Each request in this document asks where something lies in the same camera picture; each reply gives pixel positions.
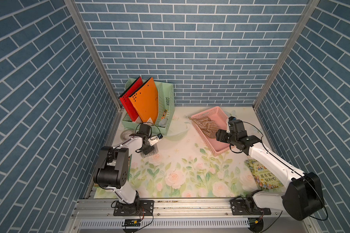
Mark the white perforated cable duct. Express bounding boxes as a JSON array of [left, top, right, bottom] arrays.
[[78, 217, 250, 230]]

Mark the pink plastic basket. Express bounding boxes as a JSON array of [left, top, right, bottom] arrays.
[[191, 107, 229, 156]]

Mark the aluminium frame rail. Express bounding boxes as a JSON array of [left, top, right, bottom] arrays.
[[71, 197, 315, 219]]

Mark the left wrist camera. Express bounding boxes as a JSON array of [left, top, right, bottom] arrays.
[[148, 134, 163, 146]]

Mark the grey striped dishcloth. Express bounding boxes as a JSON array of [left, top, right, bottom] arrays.
[[141, 145, 158, 158]]

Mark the red file folder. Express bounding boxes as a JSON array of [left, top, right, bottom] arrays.
[[119, 76, 144, 122]]

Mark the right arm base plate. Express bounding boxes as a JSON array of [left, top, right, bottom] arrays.
[[230, 199, 272, 216]]

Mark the small black controller box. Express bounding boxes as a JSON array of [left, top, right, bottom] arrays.
[[122, 219, 141, 228]]

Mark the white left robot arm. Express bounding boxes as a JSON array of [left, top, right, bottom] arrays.
[[92, 124, 162, 207]]

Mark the picture book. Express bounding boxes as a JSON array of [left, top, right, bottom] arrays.
[[128, 154, 132, 175], [244, 159, 283, 190]]

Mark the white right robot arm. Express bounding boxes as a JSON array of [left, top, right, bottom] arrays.
[[216, 117, 325, 221]]

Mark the left picture book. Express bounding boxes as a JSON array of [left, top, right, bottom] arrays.
[[128, 154, 132, 175]]

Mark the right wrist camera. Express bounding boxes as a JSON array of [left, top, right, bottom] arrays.
[[227, 116, 237, 122]]

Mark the orange file folder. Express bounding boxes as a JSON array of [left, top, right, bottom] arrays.
[[129, 77, 158, 123]]

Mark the brown striped dishcloth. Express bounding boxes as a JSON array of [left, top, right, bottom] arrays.
[[189, 116, 220, 138]]

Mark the green plastic file rack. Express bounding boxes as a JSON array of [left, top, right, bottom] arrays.
[[121, 78, 175, 136]]

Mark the clear packing tape roll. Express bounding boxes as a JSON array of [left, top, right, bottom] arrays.
[[120, 130, 135, 143]]

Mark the aluminium corner post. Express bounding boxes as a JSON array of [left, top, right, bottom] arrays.
[[64, 0, 122, 112], [253, 0, 320, 112]]

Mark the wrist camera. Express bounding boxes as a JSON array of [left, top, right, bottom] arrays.
[[227, 116, 237, 122], [148, 134, 163, 146]]

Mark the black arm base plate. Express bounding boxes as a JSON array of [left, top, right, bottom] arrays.
[[113, 200, 154, 216]]

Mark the aluminium corner post left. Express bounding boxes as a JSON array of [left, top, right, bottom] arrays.
[[64, 0, 122, 112]]

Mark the right picture book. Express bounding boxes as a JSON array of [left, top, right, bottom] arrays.
[[244, 159, 283, 190]]

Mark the aluminium corner post right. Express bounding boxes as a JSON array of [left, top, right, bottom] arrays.
[[253, 0, 320, 112]]

